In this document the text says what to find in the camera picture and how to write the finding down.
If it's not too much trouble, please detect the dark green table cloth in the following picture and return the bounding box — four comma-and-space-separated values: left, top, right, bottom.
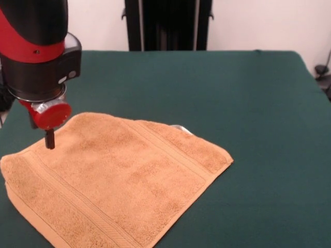
0, 49, 331, 248

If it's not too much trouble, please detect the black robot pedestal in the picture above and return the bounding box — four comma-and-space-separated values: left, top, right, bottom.
121, 0, 215, 51

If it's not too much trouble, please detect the orange terry towel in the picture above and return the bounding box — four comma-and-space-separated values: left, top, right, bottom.
0, 111, 235, 248

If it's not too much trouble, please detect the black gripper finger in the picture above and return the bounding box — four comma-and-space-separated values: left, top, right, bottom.
44, 128, 56, 151

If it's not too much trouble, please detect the grey black stand base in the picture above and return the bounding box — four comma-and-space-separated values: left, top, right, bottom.
314, 49, 331, 102

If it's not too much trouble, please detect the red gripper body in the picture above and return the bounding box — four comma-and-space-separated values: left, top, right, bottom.
18, 99, 73, 130

